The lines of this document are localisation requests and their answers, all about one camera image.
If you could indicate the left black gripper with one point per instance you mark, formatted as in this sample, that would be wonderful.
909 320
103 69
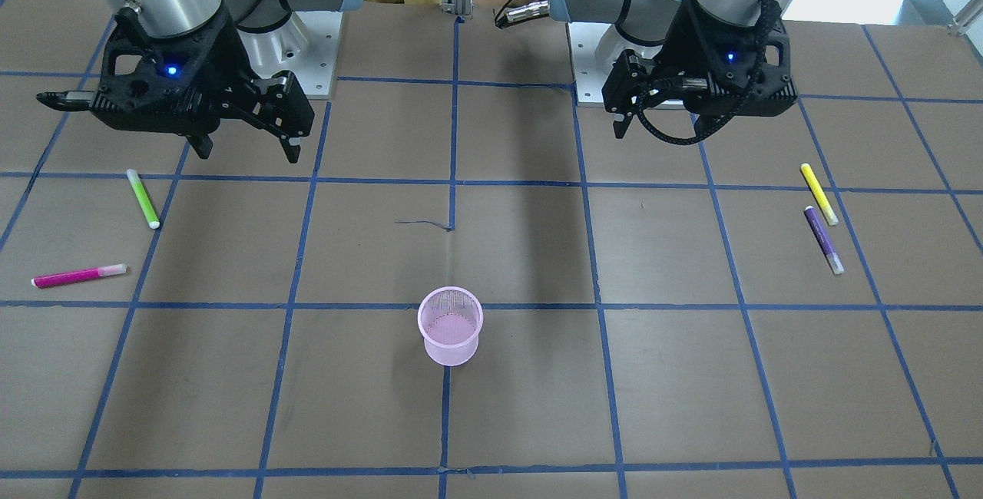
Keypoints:
670 54

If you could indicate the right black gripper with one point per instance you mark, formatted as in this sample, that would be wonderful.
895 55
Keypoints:
227 54

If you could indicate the pink marker pen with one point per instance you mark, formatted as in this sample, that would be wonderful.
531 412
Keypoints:
78 276

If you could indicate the purple marker pen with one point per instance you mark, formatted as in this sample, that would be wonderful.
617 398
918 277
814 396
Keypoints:
823 240

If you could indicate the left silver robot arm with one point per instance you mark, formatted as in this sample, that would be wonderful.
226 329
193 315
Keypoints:
646 22

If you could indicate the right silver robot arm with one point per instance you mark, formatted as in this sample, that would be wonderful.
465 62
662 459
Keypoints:
170 18

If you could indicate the pink mesh cup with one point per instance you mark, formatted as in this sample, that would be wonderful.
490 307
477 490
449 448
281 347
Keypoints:
450 321

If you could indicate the green marker pen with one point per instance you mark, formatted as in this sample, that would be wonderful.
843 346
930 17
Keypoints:
143 199

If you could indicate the yellow marker pen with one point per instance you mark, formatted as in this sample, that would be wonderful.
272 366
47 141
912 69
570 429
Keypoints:
819 194

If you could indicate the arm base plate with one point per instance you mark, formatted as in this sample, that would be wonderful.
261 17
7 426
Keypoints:
307 44
593 50

